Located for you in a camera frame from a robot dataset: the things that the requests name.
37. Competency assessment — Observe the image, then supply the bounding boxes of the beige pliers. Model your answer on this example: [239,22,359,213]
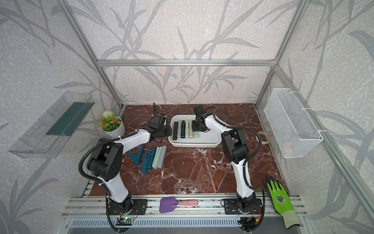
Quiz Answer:
[189,121,193,139]

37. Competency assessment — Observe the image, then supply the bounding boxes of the mint green pliers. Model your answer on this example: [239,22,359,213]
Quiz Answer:
[185,121,190,138]

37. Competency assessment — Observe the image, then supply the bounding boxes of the grey black pliers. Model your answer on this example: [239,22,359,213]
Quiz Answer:
[181,121,186,138]

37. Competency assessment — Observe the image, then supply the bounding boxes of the white rectangular storage tray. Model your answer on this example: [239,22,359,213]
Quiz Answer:
[168,115,222,148]

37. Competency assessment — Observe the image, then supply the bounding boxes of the dark teal pliers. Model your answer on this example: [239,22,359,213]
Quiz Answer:
[141,151,151,175]
[127,144,145,166]

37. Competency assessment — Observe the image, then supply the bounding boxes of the light green pliers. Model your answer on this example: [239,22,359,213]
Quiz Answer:
[152,147,162,169]

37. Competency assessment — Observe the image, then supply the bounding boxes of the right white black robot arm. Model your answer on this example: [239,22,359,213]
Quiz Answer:
[192,105,262,213]

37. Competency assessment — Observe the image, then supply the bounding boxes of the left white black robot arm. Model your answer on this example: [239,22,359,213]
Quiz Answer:
[79,114,171,204]

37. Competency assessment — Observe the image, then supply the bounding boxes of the potted artificial flower plant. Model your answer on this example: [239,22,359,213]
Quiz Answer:
[99,110,125,137]

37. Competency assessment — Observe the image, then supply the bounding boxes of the clear tape roll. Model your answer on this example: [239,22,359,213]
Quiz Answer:
[258,131,271,145]

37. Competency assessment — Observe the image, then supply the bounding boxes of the purple pink spatula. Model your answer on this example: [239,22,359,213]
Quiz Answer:
[159,197,198,214]

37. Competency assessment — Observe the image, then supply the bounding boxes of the green white work glove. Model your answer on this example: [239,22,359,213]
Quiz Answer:
[263,176,301,229]

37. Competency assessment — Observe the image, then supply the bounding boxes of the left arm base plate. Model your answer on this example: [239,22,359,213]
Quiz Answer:
[106,199,148,215]

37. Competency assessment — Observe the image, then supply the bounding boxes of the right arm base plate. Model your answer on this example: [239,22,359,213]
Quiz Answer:
[223,197,263,215]

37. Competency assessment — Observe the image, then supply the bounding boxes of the white wire mesh basket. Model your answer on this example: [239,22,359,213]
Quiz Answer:
[264,88,323,159]

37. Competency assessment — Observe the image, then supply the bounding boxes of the clear plastic wall shelf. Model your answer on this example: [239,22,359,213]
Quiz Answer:
[8,91,94,159]

